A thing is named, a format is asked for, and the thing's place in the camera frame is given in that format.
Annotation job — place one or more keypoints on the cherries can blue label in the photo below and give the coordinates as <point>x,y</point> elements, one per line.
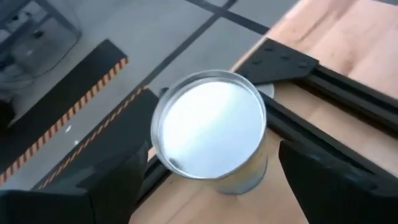
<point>211,130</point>

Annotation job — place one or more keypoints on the black mat orange stripes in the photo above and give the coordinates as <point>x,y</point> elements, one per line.
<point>118,133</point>
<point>62,99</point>

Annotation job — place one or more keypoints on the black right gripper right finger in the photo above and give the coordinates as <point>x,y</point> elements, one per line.
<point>335,199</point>

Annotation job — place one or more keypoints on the clear plastic bin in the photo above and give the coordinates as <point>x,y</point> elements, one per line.
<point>46,43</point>

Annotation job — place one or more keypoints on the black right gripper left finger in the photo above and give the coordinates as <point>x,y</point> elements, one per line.
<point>102,202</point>

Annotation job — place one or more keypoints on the white floor scrap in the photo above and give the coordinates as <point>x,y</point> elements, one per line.
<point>68,128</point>
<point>76,142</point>

